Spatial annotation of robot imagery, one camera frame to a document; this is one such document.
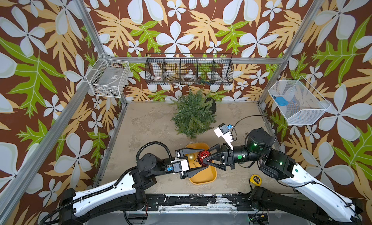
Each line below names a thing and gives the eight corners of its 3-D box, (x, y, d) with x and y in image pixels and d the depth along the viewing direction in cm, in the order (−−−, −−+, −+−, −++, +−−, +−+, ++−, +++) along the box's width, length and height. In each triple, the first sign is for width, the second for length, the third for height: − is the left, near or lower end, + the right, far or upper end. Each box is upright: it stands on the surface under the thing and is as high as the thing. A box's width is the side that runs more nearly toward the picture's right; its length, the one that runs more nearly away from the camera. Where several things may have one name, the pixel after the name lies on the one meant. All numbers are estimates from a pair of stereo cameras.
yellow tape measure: (249, 182, 83) (251, 180, 81) (250, 174, 86) (252, 172, 83) (259, 186, 81) (261, 185, 79) (260, 178, 84) (262, 176, 82)
